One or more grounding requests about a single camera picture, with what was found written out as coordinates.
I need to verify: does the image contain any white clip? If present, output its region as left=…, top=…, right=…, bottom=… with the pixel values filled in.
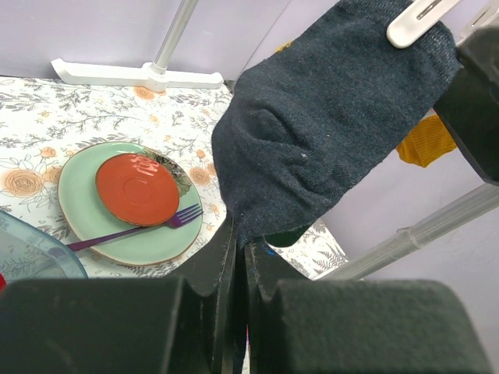
left=386, top=0, right=461, bottom=49

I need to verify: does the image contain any metal drying stand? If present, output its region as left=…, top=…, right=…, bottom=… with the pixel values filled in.
left=50, top=0, right=499, bottom=281

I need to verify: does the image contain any orange saucer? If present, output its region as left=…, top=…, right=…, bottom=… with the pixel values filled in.
left=95, top=153, right=180, bottom=227

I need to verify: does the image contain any floral tablecloth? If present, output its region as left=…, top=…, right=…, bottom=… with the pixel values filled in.
left=0, top=76, right=350, bottom=281

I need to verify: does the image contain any dark navy blue sock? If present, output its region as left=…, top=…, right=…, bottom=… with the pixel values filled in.
left=211, top=0, right=463, bottom=249

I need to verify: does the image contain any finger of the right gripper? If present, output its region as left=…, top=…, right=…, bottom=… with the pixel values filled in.
left=434, top=26, right=498, bottom=185

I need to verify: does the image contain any light green plate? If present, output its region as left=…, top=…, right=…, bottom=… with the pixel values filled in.
left=57, top=141, right=204, bottom=266

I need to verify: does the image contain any yellow sock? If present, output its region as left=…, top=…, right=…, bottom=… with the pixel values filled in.
left=396, top=115, right=457, bottom=168

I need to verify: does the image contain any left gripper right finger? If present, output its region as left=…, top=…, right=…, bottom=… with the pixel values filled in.
left=244, top=241, right=491, bottom=373

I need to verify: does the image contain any dark green sock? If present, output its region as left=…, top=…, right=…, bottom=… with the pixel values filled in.
left=265, top=225, right=310, bottom=248

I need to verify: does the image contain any purple fork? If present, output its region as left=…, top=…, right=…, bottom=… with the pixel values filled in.
left=67, top=204, right=203, bottom=252

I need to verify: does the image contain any teal plastic basin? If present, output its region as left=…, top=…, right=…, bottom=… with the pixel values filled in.
left=0, top=212, right=87, bottom=283

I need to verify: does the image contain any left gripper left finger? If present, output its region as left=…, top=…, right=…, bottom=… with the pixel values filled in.
left=1, top=219, right=235, bottom=373

